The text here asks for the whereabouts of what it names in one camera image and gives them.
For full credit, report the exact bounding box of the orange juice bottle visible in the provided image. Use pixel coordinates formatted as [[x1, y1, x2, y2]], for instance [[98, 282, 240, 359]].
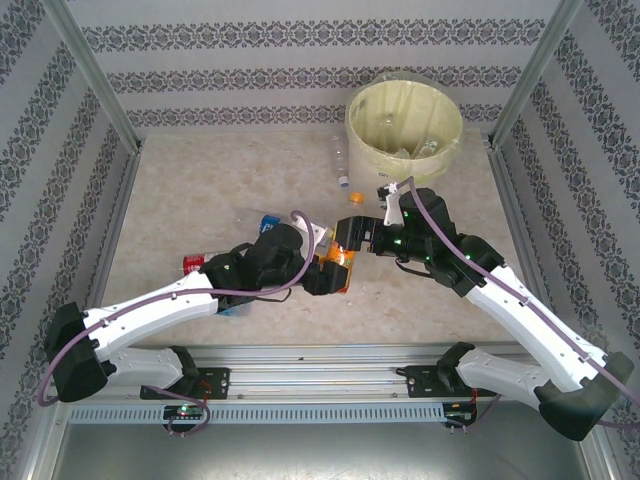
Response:
[[318, 243, 359, 295]]

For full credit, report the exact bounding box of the white round bin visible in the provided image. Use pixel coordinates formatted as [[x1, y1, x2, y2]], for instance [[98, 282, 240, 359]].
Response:
[[347, 134, 454, 226]]

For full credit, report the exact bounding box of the cream waste bin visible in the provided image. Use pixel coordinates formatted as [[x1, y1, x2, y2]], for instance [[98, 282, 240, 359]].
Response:
[[345, 73, 465, 186]]

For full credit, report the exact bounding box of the red white label water bottle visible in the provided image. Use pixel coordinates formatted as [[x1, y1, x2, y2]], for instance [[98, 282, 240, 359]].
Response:
[[182, 253, 217, 276]]

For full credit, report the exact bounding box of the small controller board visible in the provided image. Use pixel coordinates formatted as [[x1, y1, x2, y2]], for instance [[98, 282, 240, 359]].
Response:
[[444, 401, 480, 427], [163, 404, 207, 421]]

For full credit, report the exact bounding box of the grey metal sheet panel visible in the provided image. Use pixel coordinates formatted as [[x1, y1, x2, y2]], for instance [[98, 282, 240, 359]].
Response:
[[29, 399, 616, 480]]

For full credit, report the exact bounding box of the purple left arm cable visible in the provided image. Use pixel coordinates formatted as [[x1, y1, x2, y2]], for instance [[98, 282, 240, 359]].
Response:
[[38, 209, 317, 437]]

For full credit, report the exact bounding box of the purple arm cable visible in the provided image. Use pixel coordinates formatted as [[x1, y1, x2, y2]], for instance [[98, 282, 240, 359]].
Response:
[[38, 209, 317, 437], [392, 175, 640, 432]]

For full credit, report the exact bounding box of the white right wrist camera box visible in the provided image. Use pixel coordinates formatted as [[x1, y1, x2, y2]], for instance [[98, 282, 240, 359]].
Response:
[[375, 180, 404, 227]]

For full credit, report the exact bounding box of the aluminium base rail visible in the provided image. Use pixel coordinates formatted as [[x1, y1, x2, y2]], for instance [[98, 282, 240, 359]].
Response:
[[47, 343, 594, 404]]

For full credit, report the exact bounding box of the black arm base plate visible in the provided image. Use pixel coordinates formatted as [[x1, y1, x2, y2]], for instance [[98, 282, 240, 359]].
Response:
[[404, 363, 500, 400], [139, 367, 232, 401]]

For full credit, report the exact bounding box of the slotted grey cable duct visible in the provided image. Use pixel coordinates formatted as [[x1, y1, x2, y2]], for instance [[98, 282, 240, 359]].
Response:
[[66, 403, 447, 425]]

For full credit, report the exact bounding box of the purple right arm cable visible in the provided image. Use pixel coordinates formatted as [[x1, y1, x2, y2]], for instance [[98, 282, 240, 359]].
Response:
[[392, 175, 640, 432]]

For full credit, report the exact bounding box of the aluminium side rail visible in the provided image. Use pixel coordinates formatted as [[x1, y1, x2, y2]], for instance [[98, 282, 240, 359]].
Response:
[[68, 147, 144, 366]]

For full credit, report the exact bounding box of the aluminium frame post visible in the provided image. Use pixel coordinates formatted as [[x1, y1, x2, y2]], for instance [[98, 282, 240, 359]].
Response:
[[492, 0, 586, 149], [42, 0, 144, 151]]

